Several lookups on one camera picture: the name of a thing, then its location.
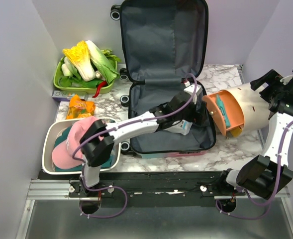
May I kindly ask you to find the clear packet of items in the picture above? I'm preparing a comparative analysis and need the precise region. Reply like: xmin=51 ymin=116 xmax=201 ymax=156
xmin=167 ymin=120 xmax=193 ymax=135

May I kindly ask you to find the teal tube bottle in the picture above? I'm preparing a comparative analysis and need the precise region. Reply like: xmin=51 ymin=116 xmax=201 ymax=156
xmin=215 ymin=95 xmax=230 ymax=128

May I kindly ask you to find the cream cylindrical bucket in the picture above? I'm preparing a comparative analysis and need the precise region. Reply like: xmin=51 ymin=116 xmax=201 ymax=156
xmin=227 ymin=83 xmax=270 ymax=132

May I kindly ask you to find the yellow drawer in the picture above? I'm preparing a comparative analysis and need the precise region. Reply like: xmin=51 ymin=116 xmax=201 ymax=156
xmin=229 ymin=126 xmax=243 ymax=137

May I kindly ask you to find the pink and teal kids suitcase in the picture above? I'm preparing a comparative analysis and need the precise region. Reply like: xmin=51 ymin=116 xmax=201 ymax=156
xmin=110 ymin=0 xmax=216 ymax=158

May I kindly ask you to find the teal cloth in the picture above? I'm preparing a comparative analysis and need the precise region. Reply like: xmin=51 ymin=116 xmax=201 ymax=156
xmin=53 ymin=124 xmax=119 ymax=172

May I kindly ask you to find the pink baseball cap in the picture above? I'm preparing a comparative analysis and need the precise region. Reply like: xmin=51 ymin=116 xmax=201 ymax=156
xmin=52 ymin=116 xmax=98 ymax=170

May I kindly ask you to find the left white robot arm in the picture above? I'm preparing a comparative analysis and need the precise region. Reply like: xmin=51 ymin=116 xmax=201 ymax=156
xmin=80 ymin=86 xmax=202 ymax=197

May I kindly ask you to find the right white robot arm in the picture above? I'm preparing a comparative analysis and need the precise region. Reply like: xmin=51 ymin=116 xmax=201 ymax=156
xmin=216 ymin=69 xmax=293 ymax=201

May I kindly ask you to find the green vegetable tray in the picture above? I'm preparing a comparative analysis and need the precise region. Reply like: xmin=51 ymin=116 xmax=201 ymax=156
xmin=53 ymin=56 xmax=118 ymax=95

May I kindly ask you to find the red chili pepper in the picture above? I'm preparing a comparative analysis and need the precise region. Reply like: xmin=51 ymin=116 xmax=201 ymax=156
xmin=92 ymin=80 xmax=107 ymax=98

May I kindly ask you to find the white green bok choy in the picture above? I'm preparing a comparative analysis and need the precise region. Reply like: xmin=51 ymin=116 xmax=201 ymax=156
xmin=85 ymin=40 xmax=121 ymax=84

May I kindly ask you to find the white mushroom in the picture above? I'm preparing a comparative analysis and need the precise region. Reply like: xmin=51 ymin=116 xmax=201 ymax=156
xmin=95 ymin=71 xmax=103 ymax=79

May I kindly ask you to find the orange snack bag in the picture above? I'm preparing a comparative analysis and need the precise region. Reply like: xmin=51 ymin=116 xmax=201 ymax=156
xmin=65 ymin=95 xmax=96 ymax=120

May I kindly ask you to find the yellow napa cabbage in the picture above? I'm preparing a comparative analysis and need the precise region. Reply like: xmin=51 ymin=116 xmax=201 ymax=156
xmin=62 ymin=40 xmax=95 ymax=82

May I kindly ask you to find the purple white box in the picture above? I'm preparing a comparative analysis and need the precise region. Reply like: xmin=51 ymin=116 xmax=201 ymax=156
xmin=52 ymin=90 xmax=88 ymax=102

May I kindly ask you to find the white rectangular plastic tub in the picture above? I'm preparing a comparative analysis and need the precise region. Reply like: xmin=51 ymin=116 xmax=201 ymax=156
xmin=42 ymin=118 xmax=122 ymax=175

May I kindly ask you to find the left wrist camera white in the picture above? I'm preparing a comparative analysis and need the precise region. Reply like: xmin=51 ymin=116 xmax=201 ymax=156
xmin=184 ymin=82 xmax=202 ymax=104

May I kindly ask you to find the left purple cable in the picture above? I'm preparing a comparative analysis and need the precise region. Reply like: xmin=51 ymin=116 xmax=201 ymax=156
xmin=72 ymin=73 xmax=128 ymax=219

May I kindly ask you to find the purple cable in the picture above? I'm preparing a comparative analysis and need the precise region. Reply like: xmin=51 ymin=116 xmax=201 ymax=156
xmin=215 ymin=114 xmax=293 ymax=220
xmin=72 ymin=73 xmax=128 ymax=219

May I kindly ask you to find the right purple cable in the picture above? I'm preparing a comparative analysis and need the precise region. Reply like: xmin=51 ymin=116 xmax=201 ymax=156
xmin=215 ymin=114 xmax=293 ymax=220

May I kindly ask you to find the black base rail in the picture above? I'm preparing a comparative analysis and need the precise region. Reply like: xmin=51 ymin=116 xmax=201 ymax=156
xmin=39 ymin=171 xmax=244 ymax=208

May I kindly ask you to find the aluminium frame rail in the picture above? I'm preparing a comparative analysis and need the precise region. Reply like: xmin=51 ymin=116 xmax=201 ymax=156
xmin=16 ymin=179 xmax=98 ymax=239

